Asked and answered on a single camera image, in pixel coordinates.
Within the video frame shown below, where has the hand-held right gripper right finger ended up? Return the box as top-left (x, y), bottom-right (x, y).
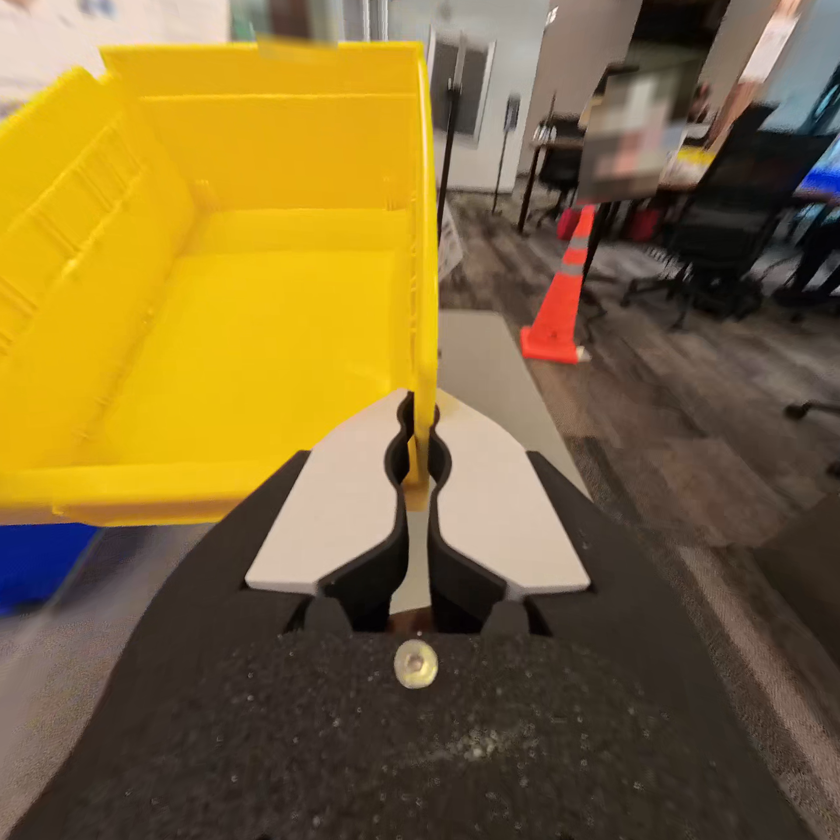
top-left (427, 397), bottom-right (592, 633)

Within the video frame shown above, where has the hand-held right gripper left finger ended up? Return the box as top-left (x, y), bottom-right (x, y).
top-left (245, 388), bottom-right (411, 633)

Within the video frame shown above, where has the yellow plastic bin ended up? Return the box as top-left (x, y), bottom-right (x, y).
top-left (0, 41), bottom-right (439, 527)

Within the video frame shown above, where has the blue plastic bin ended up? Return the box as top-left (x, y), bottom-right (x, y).
top-left (0, 521), bottom-right (101, 618)

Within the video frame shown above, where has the orange traffic cone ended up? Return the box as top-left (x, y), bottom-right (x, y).
top-left (520, 205), bottom-right (597, 364)

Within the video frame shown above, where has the white printed sheet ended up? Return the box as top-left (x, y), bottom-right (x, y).
top-left (438, 213), bottom-right (466, 284)

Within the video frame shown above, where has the black office chair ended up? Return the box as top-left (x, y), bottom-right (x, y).
top-left (535, 115), bottom-right (585, 224)
top-left (622, 105), bottom-right (828, 329)

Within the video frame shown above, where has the thin black stand pole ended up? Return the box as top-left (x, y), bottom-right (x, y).
top-left (492, 92), bottom-right (521, 214)

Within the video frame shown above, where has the black tripod pole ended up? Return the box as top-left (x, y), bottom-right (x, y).
top-left (435, 77), bottom-right (462, 227)

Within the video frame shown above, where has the white paper sheet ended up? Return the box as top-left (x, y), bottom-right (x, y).
top-left (0, 0), bottom-right (231, 116)

